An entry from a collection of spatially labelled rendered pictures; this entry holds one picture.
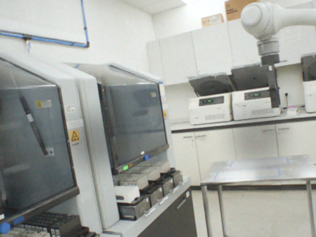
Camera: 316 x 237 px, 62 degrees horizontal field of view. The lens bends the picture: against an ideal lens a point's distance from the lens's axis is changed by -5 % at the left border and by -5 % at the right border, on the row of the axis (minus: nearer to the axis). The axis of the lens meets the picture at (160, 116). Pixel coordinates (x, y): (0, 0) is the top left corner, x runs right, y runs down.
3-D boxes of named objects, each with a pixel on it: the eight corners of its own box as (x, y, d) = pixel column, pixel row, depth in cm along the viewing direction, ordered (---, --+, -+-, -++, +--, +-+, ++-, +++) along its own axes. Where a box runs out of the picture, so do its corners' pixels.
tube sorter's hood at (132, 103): (45, 175, 153) (26, 64, 149) (108, 151, 207) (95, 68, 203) (117, 175, 129) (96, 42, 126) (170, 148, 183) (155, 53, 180)
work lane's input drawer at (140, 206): (41, 211, 159) (38, 196, 159) (59, 202, 171) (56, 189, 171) (144, 221, 126) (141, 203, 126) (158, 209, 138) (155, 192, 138)
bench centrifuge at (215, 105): (189, 126, 365) (182, 78, 362) (204, 120, 419) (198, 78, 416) (230, 122, 338) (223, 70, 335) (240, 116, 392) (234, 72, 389)
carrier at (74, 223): (78, 228, 108) (76, 214, 107) (82, 228, 107) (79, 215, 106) (57, 242, 97) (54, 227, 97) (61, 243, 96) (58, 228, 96)
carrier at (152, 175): (157, 176, 170) (156, 167, 170) (160, 176, 169) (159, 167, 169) (148, 182, 160) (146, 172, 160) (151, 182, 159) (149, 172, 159)
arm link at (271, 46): (279, 40, 111) (281, 54, 112) (257, 45, 115) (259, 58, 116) (278, 37, 103) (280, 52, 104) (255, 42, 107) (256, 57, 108)
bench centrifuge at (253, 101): (233, 121, 337) (225, 66, 333) (241, 116, 393) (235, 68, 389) (280, 116, 312) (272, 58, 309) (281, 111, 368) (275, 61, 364)
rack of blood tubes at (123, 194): (84, 202, 145) (82, 191, 144) (96, 195, 153) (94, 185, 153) (130, 205, 131) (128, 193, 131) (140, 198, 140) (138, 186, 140)
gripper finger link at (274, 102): (277, 89, 104) (277, 89, 103) (279, 107, 104) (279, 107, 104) (269, 90, 105) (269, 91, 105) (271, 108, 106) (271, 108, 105)
